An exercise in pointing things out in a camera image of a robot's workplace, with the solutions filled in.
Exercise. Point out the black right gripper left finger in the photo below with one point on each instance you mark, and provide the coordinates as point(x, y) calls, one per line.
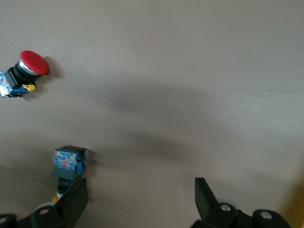
point(69, 209)

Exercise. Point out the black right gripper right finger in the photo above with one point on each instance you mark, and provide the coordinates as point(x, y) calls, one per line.
point(206, 206)

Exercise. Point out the yellow mushroom push button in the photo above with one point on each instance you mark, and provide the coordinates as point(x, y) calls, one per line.
point(67, 164)

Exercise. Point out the yellow plastic tray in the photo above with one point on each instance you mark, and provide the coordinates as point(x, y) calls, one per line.
point(299, 209)

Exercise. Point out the red mushroom push button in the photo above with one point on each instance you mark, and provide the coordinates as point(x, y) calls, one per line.
point(33, 62)

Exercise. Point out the brown table mat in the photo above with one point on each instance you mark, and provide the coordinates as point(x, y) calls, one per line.
point(190, 47)

